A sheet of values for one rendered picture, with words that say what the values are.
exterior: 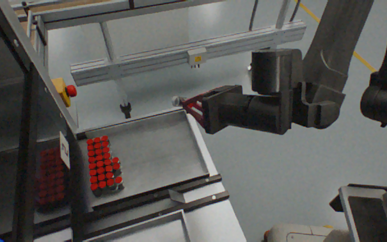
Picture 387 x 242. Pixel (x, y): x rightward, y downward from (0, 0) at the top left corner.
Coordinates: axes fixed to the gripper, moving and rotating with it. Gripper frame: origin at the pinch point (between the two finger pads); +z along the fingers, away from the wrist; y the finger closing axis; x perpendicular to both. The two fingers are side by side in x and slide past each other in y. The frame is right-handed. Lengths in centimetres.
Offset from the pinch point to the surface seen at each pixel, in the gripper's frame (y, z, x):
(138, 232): 7.1, 17.3, 35.6
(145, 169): -5.2, 27.1, 25.7
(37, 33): -11, 98, -18
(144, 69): -73, 107, 8
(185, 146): -19.1, 22.4, 22.5
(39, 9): -20, 113, -29
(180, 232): -0.2, 9.1, 36.8
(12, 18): 16.3, 33.8, -19.9
